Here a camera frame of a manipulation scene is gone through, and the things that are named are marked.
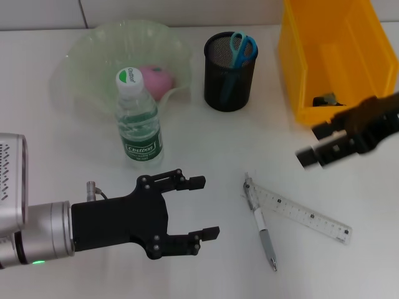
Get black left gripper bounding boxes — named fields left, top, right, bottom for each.
left=70, top=169, right=221, bottom=260

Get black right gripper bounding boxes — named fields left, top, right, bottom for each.
left=296, top=92, right=399, bottom=171

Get green plastic wrapper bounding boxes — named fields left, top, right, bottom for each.
left=312, top=91, right=349, bottom=108

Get clear plastic ruler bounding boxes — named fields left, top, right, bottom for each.
left=243, top=182, right=353, bottom=245

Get water bottle green label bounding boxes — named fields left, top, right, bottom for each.
left=114, top=67, right=165, bottom=171

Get teal blue capped scissors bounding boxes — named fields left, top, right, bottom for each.
left=219, top=31, right=259, bottom=103

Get pink peach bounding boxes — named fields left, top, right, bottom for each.
left=138, top=64, right=175, bottom=102

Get grey white ballpoint pen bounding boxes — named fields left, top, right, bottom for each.
left=241, top=171, right=279, bottom=272

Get black mesh pen cup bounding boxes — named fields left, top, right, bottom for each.
left=204, top=32, right=259, bottom=113

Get green glass fruit plate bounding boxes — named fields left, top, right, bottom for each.
left=64, top=19, right=194, bottom=118

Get yellow plastic storage bin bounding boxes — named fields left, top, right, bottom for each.
left=277, top=0, right=399, bottom=126

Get left gripper cable with plug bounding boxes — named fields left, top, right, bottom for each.
left=85, top=180, right=108, bottom=200

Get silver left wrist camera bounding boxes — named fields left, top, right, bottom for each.
left=0, top=133, right=29, bottom=231

